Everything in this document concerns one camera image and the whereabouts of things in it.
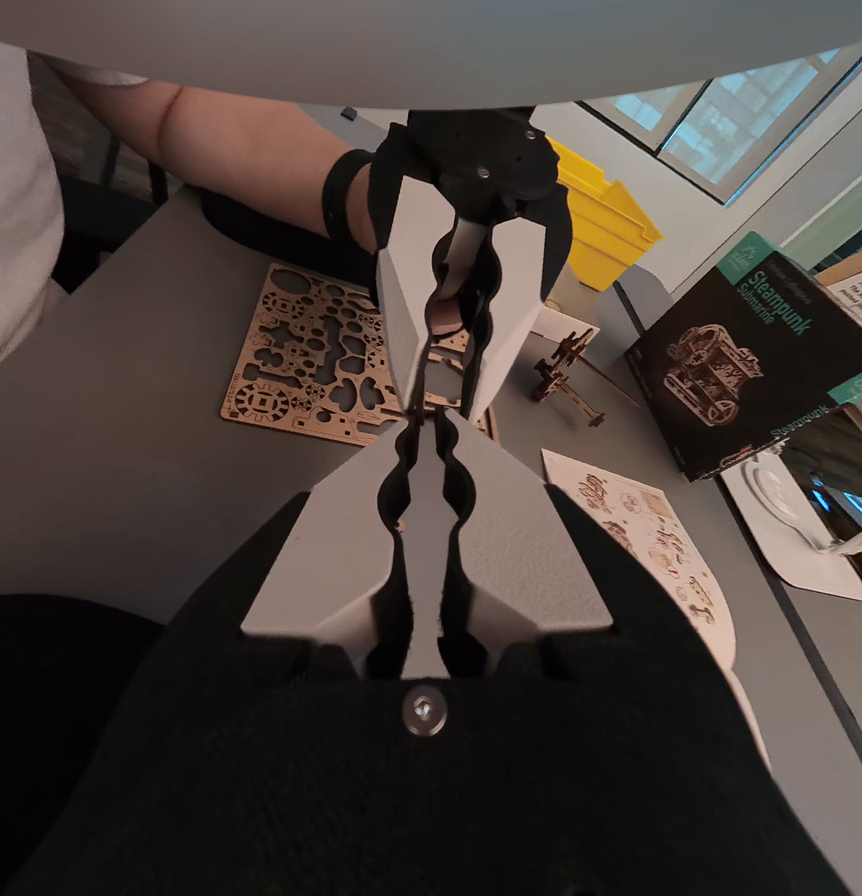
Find illustrated instruction booklet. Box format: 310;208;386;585
540;447;772;771

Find dark model kit box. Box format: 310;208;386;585
623;230;862;483

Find person's left hand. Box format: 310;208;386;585
429;288;472;337

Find black wristband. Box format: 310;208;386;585
321;148;376;243

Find grid window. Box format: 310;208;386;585
577;38;862;206

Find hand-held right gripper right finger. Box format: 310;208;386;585
435;408;614;679

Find yellow plastic bin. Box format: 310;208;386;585
546;136;665;292

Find paper sign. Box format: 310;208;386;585
815;244;862;309

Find white cardboard tray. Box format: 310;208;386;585
535;300;602;344

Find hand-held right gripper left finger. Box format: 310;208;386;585
240;417;423;679

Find person's left forearm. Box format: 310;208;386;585
74;79;380;254

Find partly built wooden model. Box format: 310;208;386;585
529;328;642;428

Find laser-cut wooden parts sheet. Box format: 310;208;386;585
218;262;499;449

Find person's black trousers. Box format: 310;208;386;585
0;594;167;896

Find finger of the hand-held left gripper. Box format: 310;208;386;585
373;174;463;415
461;217;549;426

